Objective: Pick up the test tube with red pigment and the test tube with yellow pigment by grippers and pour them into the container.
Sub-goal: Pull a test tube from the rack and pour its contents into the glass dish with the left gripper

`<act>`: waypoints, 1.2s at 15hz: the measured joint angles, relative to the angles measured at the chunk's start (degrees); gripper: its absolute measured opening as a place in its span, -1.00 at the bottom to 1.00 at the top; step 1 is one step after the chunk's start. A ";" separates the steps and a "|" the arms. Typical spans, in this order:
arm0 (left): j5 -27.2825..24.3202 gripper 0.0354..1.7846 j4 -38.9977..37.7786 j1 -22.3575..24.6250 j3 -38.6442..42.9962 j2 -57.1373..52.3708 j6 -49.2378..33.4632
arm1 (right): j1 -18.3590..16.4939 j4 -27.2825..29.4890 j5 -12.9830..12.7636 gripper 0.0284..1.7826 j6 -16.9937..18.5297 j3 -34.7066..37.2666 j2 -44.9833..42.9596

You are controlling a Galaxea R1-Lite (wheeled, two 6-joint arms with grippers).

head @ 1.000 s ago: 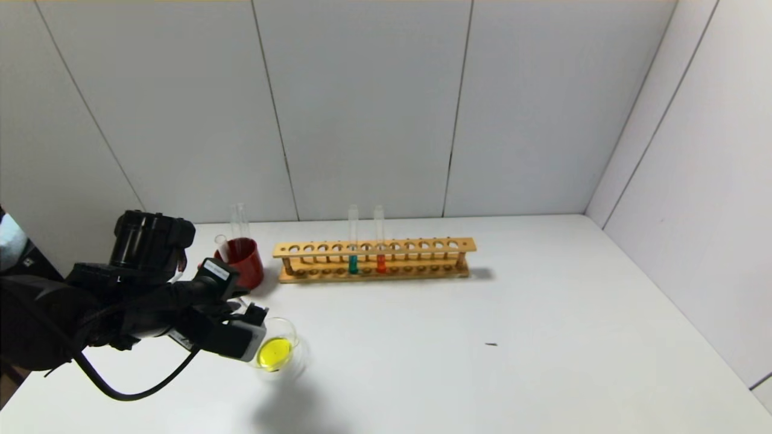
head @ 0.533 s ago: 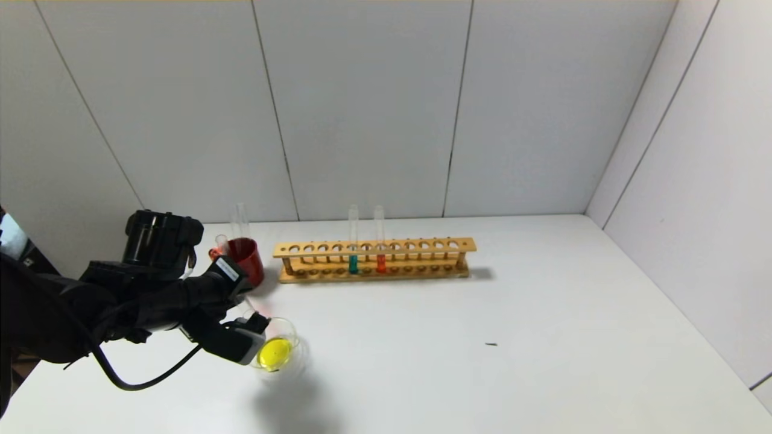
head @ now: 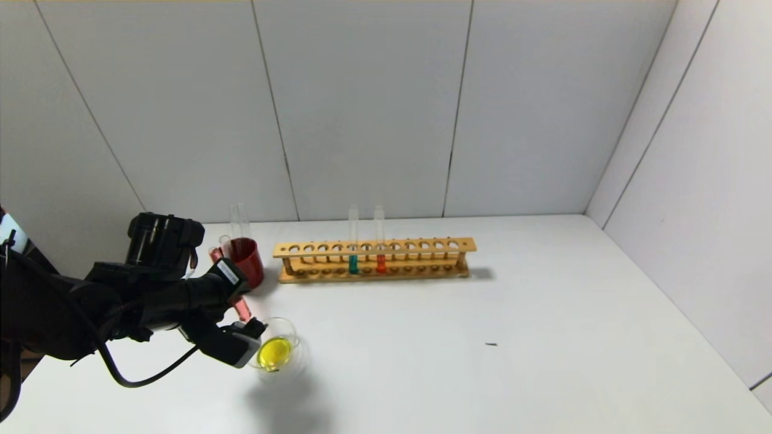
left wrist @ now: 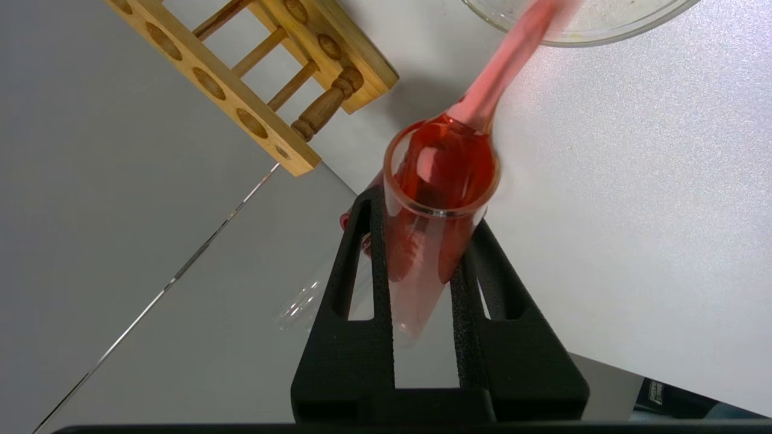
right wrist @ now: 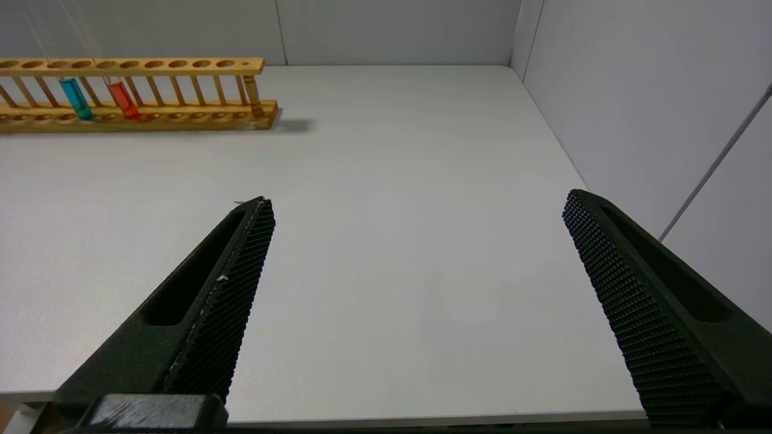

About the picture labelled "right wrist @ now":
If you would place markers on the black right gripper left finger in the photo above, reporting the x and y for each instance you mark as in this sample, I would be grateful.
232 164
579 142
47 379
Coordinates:
205 325

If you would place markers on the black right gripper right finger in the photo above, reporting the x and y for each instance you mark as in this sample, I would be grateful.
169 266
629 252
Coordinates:
663 319

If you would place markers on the teal pigment glass test tube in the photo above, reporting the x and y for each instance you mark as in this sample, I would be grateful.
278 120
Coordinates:
75 99

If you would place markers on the red pigment glass test tube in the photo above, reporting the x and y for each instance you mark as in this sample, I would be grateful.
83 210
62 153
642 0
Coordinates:
123 99

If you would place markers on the wooden test tube rack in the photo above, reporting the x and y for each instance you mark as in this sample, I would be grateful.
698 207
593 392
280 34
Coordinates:
181 117

